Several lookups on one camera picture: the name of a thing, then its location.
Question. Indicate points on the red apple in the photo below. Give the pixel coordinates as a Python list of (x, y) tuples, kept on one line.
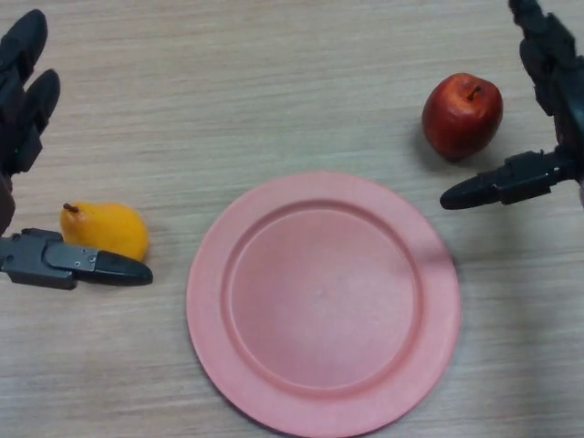
[(461, 118)]

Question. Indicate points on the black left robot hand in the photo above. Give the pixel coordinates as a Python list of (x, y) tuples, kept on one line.
[(20, 114)]

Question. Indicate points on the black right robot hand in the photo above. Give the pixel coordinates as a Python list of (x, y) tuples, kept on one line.
[(561, 68)]

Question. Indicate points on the pink round plate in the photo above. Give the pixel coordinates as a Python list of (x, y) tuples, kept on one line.
[(324, 303)]

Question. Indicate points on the yellow pear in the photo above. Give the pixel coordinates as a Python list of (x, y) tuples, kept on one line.
[(109, 228)]

